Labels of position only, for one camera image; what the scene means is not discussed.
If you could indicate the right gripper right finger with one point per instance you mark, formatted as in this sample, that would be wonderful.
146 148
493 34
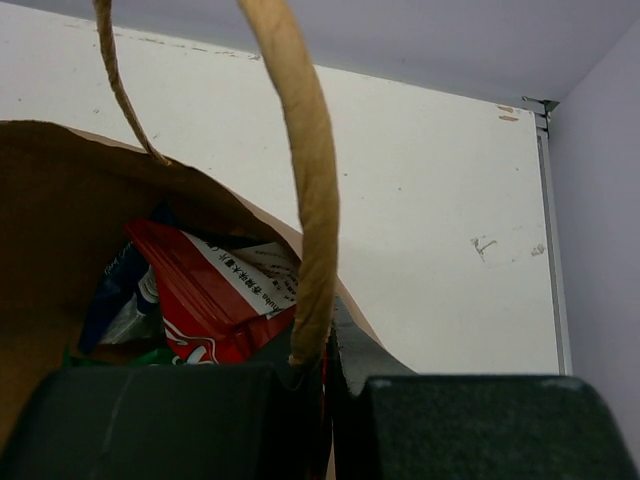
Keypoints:
392 423

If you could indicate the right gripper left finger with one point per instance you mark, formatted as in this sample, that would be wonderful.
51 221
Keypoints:
259 419

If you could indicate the dark blue crisps bag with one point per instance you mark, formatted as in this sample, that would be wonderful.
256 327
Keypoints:
125 306

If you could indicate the brown paper bag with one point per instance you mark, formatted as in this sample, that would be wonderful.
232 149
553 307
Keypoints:
65 198

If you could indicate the red snack bag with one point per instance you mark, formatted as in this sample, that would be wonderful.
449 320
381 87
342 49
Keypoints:
217 305

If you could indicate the dark green snack packet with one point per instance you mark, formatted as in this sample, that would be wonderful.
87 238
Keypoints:
158 357

